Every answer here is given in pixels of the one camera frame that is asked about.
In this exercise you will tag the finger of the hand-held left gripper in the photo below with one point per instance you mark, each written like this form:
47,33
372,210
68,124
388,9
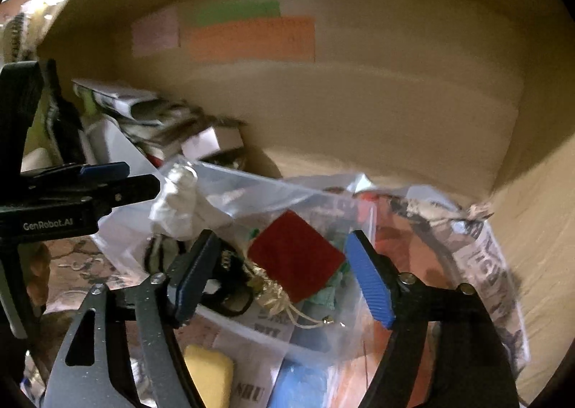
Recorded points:
105,171
134,188

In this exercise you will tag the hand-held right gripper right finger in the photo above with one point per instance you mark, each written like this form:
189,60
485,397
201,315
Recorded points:
370,284

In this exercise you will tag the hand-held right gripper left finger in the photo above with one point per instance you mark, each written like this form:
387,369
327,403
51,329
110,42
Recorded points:
192,284

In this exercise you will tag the clear plastic zip bag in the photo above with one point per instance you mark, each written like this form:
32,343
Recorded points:
265,199

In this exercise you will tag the blue soft item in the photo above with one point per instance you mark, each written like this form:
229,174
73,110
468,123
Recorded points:
301,385

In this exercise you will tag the teal fabric piece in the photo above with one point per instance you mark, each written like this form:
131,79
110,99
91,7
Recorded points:
330,293

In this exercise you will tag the white crumpled cloth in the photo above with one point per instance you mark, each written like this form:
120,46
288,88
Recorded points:
179,203

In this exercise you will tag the stack of papers and booklets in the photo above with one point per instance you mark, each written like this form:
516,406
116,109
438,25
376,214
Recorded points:
148,120

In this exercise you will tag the red fabric pouch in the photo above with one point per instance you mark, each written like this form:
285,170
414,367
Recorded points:
298,255

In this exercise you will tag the small white box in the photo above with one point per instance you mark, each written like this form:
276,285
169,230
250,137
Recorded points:
211,141

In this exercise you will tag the yellow sponge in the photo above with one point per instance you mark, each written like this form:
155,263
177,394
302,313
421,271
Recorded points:
209,374

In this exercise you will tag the printed white paper sheet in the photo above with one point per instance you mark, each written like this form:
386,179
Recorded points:
251,358

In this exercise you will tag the crumpled newspaper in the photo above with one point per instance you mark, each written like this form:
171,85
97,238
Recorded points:
487,264

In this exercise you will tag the pink paper label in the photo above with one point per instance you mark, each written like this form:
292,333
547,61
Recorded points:
155,33

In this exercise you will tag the large cardboard box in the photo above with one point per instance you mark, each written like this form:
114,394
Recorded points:
382,98

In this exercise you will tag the orange paper label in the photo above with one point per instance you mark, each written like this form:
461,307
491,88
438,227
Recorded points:
251,40

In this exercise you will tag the green paper label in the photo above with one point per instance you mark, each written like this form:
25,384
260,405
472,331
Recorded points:
238,12

